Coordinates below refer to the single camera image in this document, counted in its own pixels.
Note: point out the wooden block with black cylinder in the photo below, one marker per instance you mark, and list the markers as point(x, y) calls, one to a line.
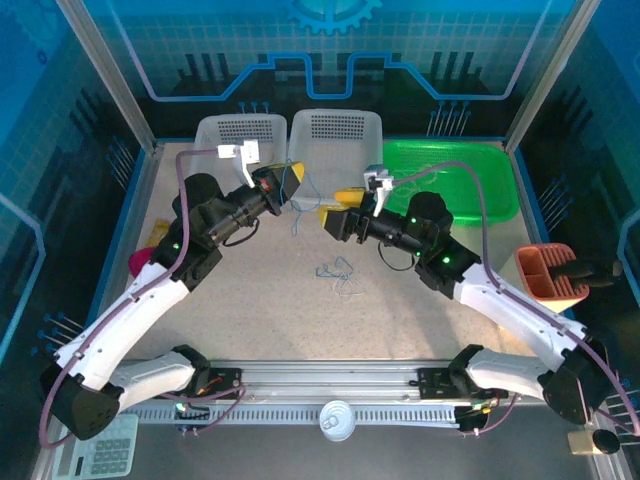
point(580, 442)

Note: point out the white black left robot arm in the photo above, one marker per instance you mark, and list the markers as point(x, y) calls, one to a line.
point(150, 300)

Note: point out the green plastic basket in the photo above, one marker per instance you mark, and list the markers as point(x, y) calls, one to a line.
point(460, 200)

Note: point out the white perforated plastic basket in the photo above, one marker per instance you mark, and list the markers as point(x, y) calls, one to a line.
point(225, 130)
point(345, 150)

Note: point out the yellow snack packet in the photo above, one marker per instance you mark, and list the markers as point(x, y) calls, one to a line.
point(160, 231)

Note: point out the aluminium frame post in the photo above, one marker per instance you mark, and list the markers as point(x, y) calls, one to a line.
point(106, 65)
point(560, 65)

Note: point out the aluminium mounting rail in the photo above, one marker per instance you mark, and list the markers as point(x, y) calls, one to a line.
point(325, 372)

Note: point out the silver tin can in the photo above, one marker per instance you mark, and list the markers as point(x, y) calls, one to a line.
point(338, 421)

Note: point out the white calculator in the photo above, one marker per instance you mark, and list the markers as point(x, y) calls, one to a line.
point(110, 450)

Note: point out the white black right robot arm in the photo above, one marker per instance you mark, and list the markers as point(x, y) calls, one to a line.
point(520, 320)

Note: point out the orange white utensil holder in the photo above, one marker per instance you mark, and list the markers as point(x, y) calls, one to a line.
point(530, 270)

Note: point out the pink bowl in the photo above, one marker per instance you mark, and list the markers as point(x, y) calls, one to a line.
point(140, 259)

